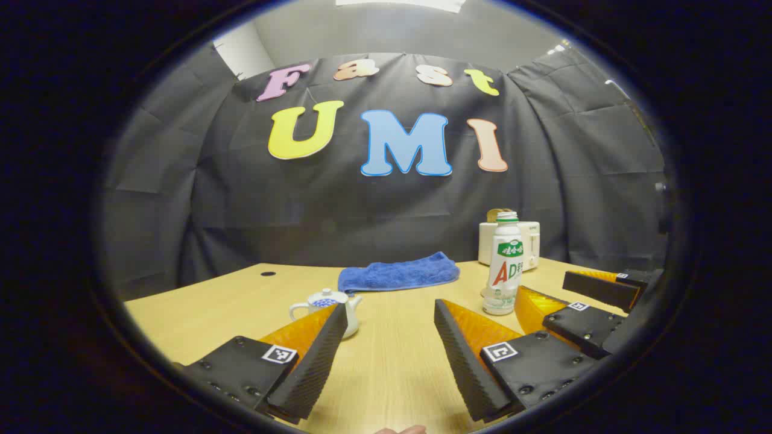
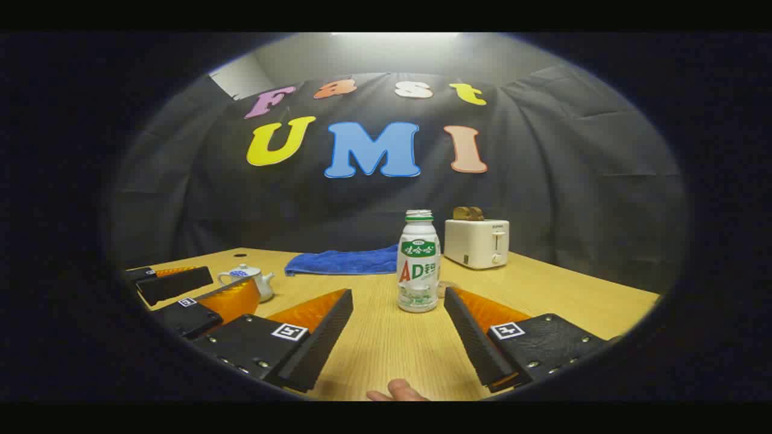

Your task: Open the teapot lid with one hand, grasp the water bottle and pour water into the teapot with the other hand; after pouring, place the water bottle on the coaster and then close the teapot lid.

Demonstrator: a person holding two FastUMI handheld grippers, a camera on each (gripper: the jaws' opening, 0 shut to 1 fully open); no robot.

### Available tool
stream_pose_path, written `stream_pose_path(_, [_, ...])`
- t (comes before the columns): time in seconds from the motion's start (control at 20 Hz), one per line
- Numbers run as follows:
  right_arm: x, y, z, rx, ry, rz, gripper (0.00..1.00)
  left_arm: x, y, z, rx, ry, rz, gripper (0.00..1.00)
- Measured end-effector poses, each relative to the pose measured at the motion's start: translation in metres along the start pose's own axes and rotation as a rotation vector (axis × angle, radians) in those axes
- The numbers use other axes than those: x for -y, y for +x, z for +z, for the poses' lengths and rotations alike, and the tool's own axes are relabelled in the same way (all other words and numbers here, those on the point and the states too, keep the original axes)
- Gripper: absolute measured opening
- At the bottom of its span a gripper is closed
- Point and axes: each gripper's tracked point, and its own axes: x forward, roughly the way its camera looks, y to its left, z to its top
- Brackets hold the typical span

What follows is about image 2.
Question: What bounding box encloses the white toaster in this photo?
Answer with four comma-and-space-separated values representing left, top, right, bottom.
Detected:
444, 219, 510, 270

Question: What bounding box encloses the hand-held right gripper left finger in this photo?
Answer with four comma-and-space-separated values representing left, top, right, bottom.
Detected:
190, 288, 355, 394

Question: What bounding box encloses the white plastic water bottle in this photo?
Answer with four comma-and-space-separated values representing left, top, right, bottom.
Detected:
396, 209, 441, 313

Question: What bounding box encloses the black backdrop cloth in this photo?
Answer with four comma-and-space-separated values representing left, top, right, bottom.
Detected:
112, 72, 688, 296

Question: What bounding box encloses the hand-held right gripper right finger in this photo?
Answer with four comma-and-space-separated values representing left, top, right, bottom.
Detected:
444, 286, 609, 394

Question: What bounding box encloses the white ceramic teacup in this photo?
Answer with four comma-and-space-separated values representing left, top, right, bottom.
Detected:
217, 268, 276, 303

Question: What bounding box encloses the blue towel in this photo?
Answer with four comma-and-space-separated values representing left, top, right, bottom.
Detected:
284, 244, 400, 277

